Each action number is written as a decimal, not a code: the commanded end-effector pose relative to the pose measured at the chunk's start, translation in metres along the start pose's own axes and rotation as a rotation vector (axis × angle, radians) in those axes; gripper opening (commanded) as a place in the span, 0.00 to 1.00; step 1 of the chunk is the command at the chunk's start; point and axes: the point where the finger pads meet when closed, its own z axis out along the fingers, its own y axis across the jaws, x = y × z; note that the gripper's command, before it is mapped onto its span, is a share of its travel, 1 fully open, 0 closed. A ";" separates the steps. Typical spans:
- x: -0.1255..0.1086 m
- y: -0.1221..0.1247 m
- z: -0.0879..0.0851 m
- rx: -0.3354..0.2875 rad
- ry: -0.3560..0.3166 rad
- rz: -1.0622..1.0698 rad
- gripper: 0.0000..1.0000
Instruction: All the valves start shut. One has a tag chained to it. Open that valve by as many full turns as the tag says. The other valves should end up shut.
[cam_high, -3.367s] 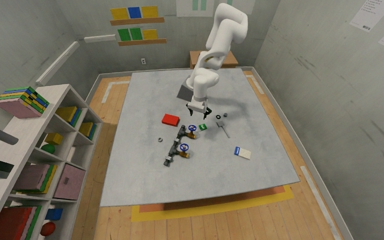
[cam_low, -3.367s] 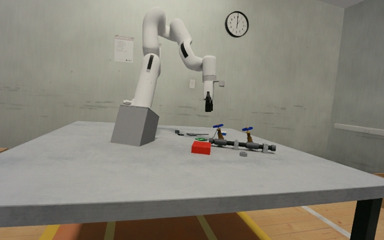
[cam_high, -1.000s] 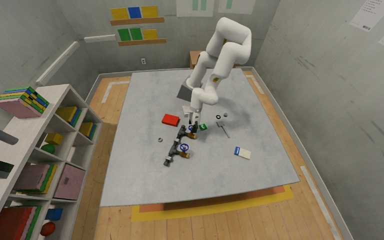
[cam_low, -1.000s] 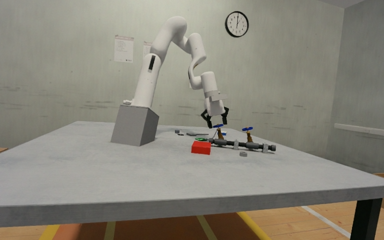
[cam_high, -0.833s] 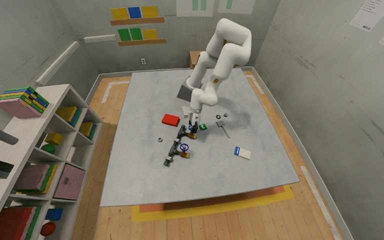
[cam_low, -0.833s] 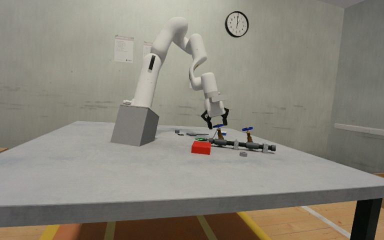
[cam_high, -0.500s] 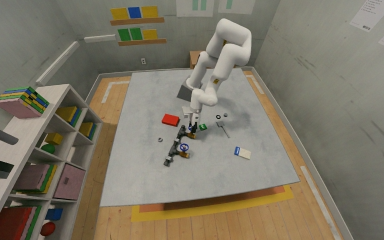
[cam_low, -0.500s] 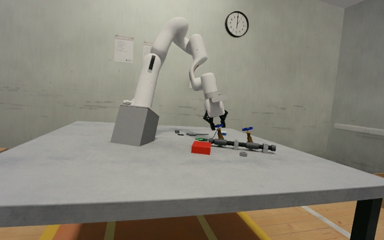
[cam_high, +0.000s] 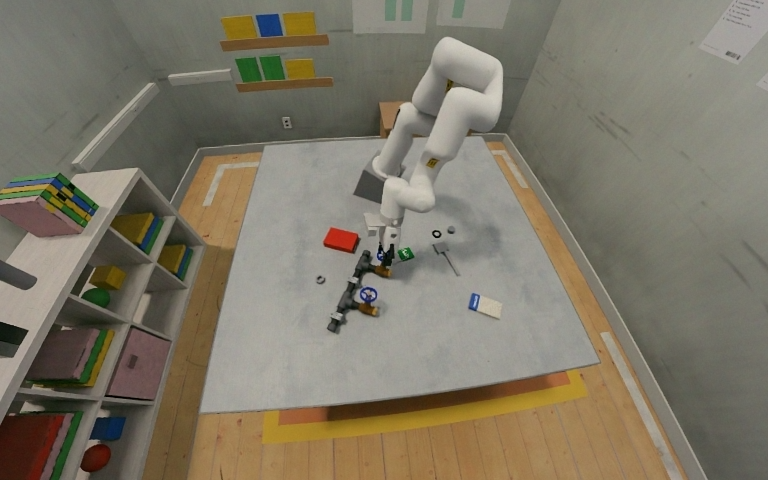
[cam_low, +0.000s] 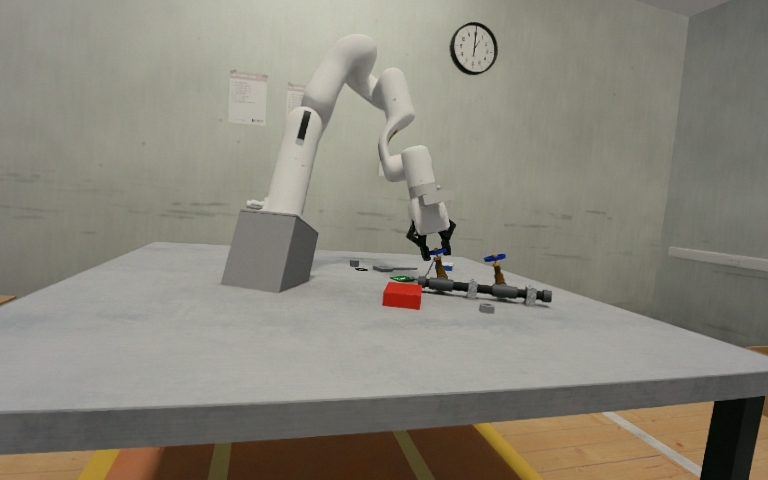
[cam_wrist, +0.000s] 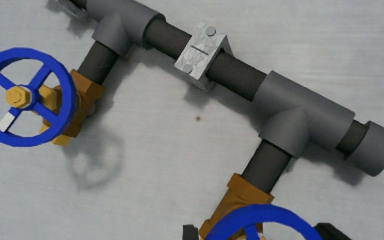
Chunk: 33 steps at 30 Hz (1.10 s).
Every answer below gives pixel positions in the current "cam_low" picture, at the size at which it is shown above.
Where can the red block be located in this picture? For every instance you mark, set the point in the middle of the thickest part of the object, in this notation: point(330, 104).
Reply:
point(402, 295)

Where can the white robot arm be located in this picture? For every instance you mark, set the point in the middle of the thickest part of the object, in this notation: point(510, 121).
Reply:
point(350, 60)

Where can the green tag with silver chain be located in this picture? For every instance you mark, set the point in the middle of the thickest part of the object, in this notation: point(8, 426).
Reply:
point(404, 278)

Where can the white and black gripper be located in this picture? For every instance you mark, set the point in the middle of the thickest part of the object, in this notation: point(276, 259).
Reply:
point(426, 220)

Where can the grey pipe assembly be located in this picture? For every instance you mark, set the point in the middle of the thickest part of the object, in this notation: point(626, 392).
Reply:
point(498, 289)

